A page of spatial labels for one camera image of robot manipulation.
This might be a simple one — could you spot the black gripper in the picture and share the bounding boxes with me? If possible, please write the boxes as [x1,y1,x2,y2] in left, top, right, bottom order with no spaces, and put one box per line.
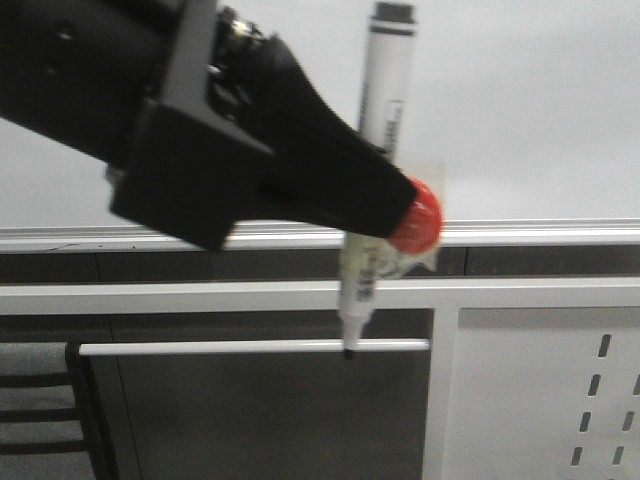
[1,1,271,250]

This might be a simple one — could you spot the black gripper finger marker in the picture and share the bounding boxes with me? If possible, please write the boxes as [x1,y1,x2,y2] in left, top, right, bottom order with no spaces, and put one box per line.
[211,7,417,238]

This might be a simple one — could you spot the white whiteboard marker pen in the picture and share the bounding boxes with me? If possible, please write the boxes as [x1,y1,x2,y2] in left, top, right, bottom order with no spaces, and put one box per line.
[338,1,417,359]

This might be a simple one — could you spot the red round magnet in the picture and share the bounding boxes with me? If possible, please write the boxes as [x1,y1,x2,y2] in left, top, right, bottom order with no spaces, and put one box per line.
[387,178,444,255]

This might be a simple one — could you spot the white metal whiteboard stand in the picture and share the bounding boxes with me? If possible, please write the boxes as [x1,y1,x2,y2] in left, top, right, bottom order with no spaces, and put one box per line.
[1,278,639,479]

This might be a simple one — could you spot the white whiteboard with aluminium frame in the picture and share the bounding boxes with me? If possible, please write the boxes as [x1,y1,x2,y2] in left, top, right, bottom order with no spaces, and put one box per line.
[1,1,639,229]

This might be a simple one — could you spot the grey panel with white rail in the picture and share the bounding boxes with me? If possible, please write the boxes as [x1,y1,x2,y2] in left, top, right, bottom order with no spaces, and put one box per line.
[80,339,430,479]

